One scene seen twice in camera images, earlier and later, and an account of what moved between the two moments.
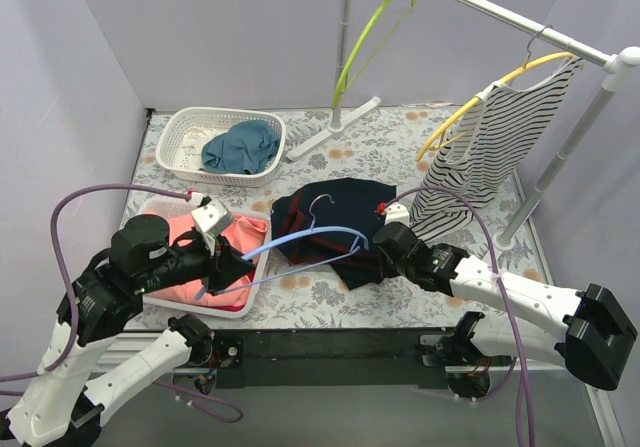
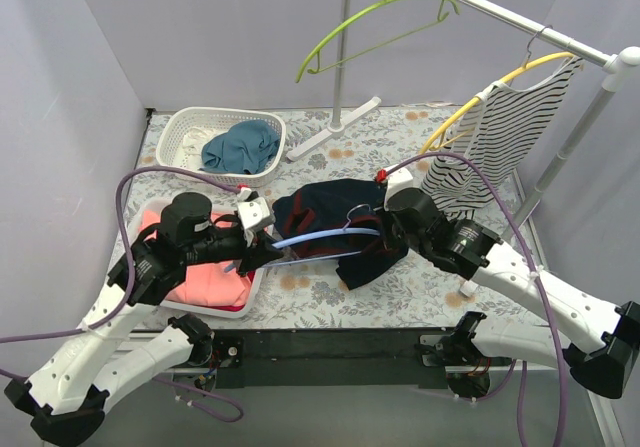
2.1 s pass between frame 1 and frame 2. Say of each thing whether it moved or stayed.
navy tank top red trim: stayed
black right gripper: moved
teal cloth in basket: stayed
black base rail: stayed
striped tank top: stayed
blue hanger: moved
